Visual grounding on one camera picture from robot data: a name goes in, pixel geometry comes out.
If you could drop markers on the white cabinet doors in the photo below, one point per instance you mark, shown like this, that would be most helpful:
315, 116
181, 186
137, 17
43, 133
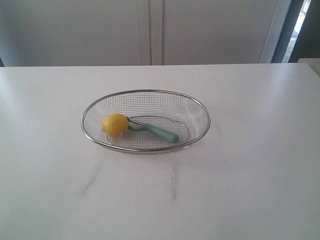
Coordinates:
37, 33

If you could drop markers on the yellow lemon with sticker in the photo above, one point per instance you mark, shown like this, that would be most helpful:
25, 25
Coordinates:
113, 125

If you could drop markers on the oval steel mesh basket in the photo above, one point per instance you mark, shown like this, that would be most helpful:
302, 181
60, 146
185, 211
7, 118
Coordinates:
172, 111

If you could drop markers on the teal handled vegetable peeler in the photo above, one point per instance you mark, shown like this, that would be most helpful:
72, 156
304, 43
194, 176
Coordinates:
145, 127

